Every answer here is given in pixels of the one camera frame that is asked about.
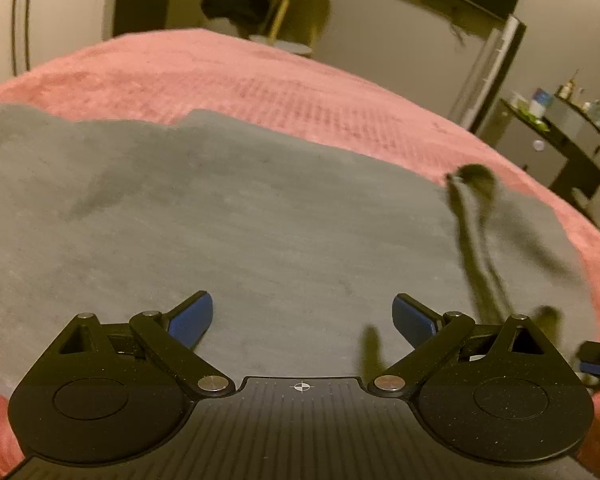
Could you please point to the grey sweatpants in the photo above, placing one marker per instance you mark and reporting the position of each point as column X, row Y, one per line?
column 302, row 247

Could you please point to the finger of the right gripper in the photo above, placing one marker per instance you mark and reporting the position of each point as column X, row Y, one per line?
column 588, row 356

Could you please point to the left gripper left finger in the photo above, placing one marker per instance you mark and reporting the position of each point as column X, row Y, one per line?
column 151, row 356

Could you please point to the round yellow side table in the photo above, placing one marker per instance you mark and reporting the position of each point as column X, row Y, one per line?
column 293, row 26

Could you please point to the grey cabinet with clutter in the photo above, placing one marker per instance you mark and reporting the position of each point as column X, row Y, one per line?
column 561, row 149

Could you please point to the black cloth on table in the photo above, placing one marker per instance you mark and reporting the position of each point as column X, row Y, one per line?
column 242, row 13

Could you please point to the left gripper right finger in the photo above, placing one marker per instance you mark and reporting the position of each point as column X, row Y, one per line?
column 453, row 355

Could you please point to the pink ribbed bed blanket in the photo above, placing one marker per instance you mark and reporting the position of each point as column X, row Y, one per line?
column 162, row 77

